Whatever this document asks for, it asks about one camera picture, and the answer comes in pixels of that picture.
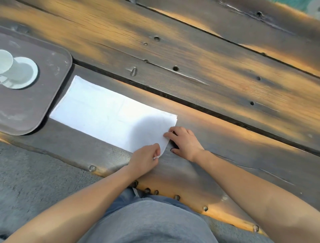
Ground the white saucer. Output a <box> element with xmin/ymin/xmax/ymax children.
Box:
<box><xmin>0</xmin><ymin>57</ymin><xmax>39</xmax><ymax>90</ymax></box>

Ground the person's right forearm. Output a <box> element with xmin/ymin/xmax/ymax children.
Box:
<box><xmin>194</xmin><ymin>150</ymin><xmax>320</xmax><ymax>243</ymax></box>

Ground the grey shirt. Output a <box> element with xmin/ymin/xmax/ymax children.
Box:
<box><xmin>77</xmin><ymin>198</ymin><xmax>219</xmax><ymax>243</ymax></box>

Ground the white cup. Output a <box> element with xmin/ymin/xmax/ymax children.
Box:
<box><xmin>0</xmin><ymin>50</ymin><xmax>18</xmax><ymax>75</ymax></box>

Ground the person's left forearm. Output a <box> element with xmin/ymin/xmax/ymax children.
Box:
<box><xmin>0</xmin><ymin>164</ymin><xmax>140</xmax><ymax>243</ymax></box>

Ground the white cloth napkin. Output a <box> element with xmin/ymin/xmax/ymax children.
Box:
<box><xmin>49</xmin><ymin>75</ymin><xmax>178</xmax><ymax>157</ymax></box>

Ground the brown serving tray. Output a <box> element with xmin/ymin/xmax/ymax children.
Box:
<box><xmin>0</xmin><ymin>26</ymin><xmax>73</xmax><ymax>136</ymax></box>

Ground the person's right hand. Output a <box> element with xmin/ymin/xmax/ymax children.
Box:
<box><xmin>163</xmin><ymin>126</ymin><xmax>206</xmax><ymax>163</ymax></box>

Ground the person's left hand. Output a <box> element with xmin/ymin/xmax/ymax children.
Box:
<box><xmin>127</xmin><ymin>143</ymin><xmax>161</xmax><ymax>174</ymax></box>

